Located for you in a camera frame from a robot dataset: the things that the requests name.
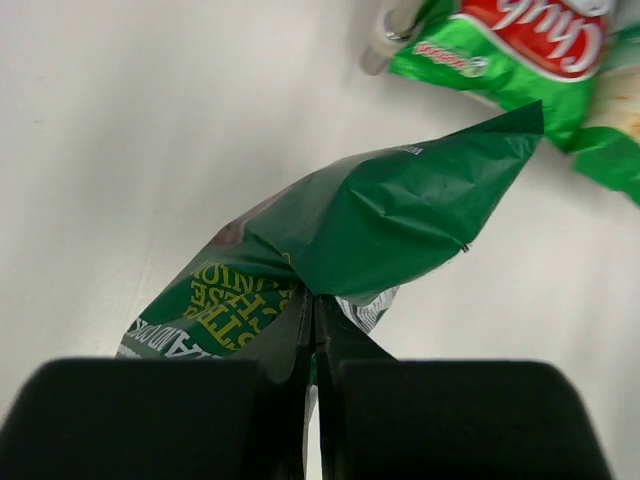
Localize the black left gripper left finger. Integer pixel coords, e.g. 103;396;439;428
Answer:
1;290;313;479

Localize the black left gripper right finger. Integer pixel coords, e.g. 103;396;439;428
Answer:
313;296;612;479

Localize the green Real hand cooked bag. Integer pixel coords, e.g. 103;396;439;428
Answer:
117;102;544;360

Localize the green Chuba cassava chips bag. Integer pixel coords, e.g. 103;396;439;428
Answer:
390;0;616;151

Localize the white two-tier shelf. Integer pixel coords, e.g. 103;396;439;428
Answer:
360;0;424;76

